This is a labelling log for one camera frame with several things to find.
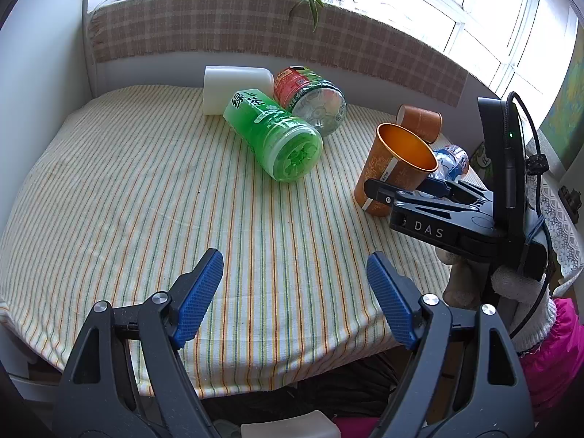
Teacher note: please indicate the plaid cloth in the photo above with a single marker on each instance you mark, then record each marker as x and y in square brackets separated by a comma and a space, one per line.
[228, 27]

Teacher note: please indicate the blue label water bottle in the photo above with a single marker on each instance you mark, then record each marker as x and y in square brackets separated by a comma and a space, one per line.
[451, 162]

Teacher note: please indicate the red label clear bottle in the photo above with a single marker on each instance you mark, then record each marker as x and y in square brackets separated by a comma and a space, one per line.
[315, 98]

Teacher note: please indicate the person's right forearm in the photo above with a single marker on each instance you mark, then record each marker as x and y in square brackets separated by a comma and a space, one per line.
[552, 351]

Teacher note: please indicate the green tea bottle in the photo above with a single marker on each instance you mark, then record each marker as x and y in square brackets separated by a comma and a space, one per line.
[273, 139]

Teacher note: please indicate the orange patterned paper cup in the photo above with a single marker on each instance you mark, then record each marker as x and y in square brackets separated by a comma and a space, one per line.
[422, 121]
[392, 164]

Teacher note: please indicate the green yellow painting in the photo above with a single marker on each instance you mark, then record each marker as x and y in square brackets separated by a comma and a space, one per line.
[568, 114]

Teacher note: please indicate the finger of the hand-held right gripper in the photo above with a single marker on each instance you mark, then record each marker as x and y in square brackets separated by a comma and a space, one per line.
[381, 191]
[449, 188]

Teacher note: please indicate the person's right hand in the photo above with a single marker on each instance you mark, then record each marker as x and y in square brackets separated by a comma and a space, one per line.
[465, 283]

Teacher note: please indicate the white window frame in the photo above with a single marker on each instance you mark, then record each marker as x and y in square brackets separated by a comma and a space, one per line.
[461, 20]

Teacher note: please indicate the white lace cloth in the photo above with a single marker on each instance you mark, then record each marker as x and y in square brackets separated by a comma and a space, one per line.
[559, 223]

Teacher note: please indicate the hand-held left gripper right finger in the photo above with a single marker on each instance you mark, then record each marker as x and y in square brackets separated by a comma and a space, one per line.
[391, 301]

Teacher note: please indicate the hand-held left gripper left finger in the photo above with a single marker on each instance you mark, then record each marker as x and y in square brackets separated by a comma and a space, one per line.
[200, 296]

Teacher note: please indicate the white plastic cup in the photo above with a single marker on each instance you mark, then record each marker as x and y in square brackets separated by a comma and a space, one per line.
[232, 89]

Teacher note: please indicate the small dark figurine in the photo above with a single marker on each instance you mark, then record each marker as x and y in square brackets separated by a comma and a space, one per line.
[570, 197]

